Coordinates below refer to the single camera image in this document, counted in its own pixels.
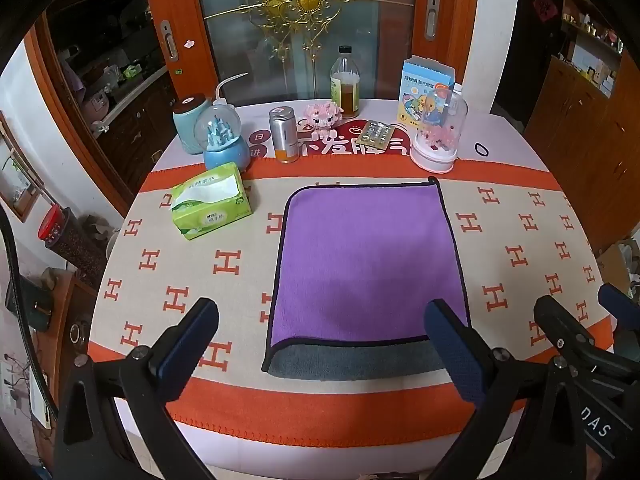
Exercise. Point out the red printed table mat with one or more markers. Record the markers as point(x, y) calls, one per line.
point(345, 145)

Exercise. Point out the pink block toy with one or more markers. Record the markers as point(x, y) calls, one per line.
point(320, 115)

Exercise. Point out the pill blister pack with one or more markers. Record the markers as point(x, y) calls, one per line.
point(377, 132)

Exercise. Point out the silver and orange can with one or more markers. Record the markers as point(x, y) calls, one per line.
point(284, 135)

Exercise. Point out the purple and grey towel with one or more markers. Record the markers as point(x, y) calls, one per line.
point(365, 265)

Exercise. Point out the blue castle snow globe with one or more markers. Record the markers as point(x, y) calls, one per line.
point(222, 140)

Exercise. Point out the framed wall picture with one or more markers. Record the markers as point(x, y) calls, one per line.
point(17, 170)

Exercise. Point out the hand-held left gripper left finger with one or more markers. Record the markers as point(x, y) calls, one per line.
point(182, 347)

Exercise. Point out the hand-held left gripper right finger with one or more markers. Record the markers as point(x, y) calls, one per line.
point(457, 355)

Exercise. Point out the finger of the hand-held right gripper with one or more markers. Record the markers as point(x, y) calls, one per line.
point(622, 300)
point(562, 322)

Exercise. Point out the green tissue pack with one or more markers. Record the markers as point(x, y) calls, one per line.
point(215, 200)

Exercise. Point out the beige and orange printed blanket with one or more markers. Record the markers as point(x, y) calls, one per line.
point(200, 260)

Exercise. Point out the jar with red lid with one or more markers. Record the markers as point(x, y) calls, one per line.
point(62, 240)

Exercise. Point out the blue cartoon carton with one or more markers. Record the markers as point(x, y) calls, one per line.
point(425, 92)

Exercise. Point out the clear dome with pink base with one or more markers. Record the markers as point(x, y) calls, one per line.
point(440, 130)

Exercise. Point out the glass bottle with black cap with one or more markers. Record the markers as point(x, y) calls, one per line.
point(345, 85)

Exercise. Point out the wooden cabinet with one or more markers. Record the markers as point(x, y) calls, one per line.
point(585, 125)

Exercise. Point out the cardboard box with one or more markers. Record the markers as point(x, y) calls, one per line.
point(617, 262)

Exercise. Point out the teal cylinder humidifier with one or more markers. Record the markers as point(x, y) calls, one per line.
point(187, 122)

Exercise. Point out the wooden side table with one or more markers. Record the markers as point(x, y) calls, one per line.
point(65, 320)

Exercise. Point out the glass door with gold ornament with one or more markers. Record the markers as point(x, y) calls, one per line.
point(350, 25)

